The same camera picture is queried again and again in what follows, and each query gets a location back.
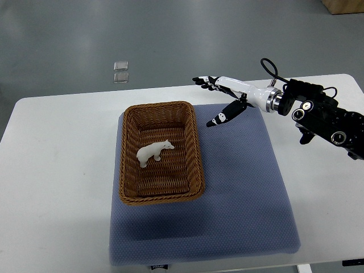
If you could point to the black table control panel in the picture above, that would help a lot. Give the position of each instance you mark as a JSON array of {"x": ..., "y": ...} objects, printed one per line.
[{"x": 353, "y": 262}]

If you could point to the wooden box corner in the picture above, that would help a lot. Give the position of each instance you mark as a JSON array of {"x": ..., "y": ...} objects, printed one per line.
[{"x": 339, "y": 7}]

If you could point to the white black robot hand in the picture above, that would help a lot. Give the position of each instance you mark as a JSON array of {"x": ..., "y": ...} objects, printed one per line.
[{"x": 246, "y": 95}]

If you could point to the white bear figurine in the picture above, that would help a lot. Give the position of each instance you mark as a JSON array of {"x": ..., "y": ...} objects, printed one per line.
[{"x": 154, "y": 150}]

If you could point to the metal floor plate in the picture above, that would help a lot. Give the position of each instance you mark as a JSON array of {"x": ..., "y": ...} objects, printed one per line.
[
  {"x": 121, "y": 65},
  {"x": 121, "y": 77}
]

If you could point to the lower metal floor plate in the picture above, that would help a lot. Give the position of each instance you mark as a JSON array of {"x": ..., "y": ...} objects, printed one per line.
[{"x": 121, "y": 77}]

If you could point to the white table leg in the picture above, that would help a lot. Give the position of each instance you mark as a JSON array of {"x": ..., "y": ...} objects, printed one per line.
[{"x": 304, "y": 268}]

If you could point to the blue textured mat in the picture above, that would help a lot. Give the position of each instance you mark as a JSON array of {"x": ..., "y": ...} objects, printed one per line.
[{"x": 244, "y": 210}]

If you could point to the upper metal floor plate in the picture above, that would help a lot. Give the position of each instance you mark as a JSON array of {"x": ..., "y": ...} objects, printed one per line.
[{"x": 121, "y": 65}]

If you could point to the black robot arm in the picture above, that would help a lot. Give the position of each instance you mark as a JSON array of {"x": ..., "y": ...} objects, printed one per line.
[{"x": 319, "y": 115}]

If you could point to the brown wicker basket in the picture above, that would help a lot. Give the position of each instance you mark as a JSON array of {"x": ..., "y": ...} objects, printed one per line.
[{"x": 179, "y": 175}]

